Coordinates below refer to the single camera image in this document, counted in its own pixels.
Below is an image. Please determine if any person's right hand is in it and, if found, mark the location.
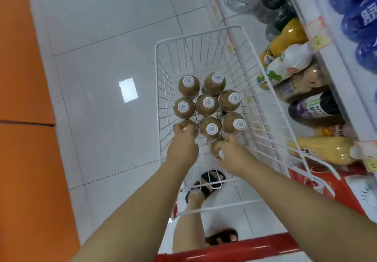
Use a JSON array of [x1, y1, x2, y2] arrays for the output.
[[216, 135, 260, 177]]

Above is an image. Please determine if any person's left hand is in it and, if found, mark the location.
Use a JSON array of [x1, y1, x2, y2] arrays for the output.
[[166, 123, 199, 168]]

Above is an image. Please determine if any white-capped tan drink bottle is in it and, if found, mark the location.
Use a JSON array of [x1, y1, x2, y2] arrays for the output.
[[180, 120, 198, 139], [209, 136, 226, 159]]

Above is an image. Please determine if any bunch of white-capped tan bottles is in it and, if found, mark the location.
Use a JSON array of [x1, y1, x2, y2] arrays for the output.
[[173, 72, 247, 139]]

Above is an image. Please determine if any red-handled white wire cart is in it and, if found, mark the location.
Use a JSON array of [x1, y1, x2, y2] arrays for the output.
[[154, 25, 341, 262]]

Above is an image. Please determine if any store shelving unit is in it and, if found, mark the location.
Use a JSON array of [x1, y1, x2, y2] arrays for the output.
[[203, 0, 377, 230]]

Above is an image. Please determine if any person's left forearm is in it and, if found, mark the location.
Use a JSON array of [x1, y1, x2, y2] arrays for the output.
[[69, 160, 192, 262]]

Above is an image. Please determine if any person's right forearm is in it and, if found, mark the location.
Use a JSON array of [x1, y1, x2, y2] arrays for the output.
[[244, 162, 377, 262]]

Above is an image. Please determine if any person's left black sandal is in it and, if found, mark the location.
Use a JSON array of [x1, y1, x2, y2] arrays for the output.
[[185, 169, 227, 204]]

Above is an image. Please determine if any person's black sandal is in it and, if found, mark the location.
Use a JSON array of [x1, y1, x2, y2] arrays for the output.
[[205, 229, 239, 246], [185, 169, 227, 204]]

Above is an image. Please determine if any person's left leg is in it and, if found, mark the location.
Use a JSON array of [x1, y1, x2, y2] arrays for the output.
[[172, 170, 227, 253]]

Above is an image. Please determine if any person's right black sandal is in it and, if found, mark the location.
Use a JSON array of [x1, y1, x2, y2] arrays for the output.
[[205, 229, 239, 246]]

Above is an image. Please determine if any purple juice bottle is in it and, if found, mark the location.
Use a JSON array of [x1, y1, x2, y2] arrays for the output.
[[288, 89, 347, 127]]

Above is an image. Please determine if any white green-label juice bottle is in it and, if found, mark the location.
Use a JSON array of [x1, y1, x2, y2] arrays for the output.
[[256, 42, 314, 90]]

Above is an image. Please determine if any yellow juice bottle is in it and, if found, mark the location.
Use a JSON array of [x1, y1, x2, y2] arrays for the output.
[[260, 17, 308, 67]]

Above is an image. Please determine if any red white drink carton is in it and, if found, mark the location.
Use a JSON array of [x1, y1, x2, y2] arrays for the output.
[[287, 164, 377, 217]]

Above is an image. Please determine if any red yellow price tag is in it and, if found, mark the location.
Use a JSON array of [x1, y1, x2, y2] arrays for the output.
[[303, 16, 333, 51], [355, 140, 377, 173]]

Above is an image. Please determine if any orange panelled display rack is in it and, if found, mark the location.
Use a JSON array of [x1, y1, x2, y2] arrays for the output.
[[0, 0, 81, 262]]

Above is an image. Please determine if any row of blue drink bottles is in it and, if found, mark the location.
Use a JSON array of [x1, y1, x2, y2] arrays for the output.
[[318, 0, 377, 74]]

